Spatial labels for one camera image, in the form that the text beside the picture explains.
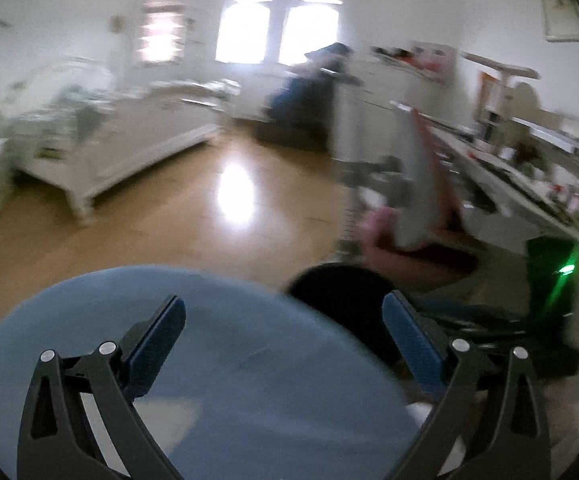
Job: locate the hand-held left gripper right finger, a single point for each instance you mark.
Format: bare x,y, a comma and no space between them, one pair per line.
412,340

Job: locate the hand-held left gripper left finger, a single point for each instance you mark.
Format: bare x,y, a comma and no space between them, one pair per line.
159,345

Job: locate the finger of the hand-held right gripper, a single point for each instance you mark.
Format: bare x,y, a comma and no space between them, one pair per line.
469,319

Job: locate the person's right forearm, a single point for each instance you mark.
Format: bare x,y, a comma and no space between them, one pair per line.
574,420

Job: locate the cluttered white desk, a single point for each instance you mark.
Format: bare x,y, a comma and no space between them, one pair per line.
509,180

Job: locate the grey and red study chair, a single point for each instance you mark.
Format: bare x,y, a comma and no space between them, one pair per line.
419,185

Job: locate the white bed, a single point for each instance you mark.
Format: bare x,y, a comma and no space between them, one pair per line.
134,135

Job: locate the white desk lamp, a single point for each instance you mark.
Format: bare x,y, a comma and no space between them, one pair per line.
504,75

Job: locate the white cabinet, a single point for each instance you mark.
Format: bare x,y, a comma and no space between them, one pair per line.
379,90

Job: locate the photo poster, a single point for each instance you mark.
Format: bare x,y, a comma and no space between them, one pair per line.
434,62

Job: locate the window with roman blind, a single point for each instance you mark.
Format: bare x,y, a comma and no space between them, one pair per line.
162,30

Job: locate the arched bright window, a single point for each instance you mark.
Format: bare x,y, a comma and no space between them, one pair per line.
242,25
309,25

